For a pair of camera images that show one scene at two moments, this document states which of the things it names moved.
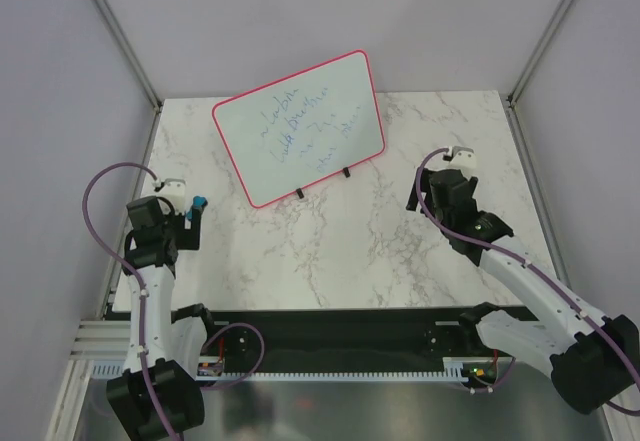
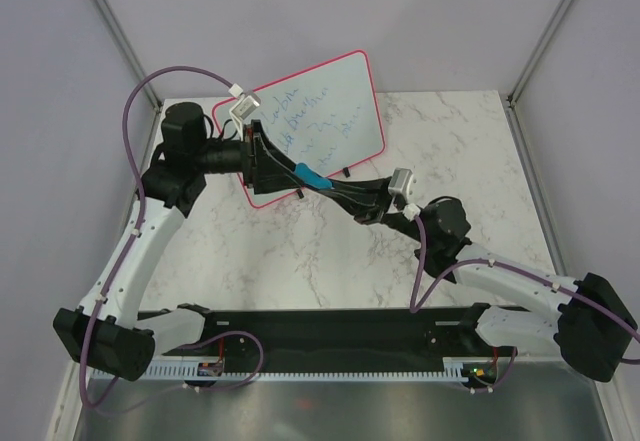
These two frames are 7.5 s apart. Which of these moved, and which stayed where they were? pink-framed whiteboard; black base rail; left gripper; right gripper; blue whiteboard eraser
Moved: left gripper; blue whiteboard eraser; right gripper
Stayed: black base rail; pink-framed whiteboard
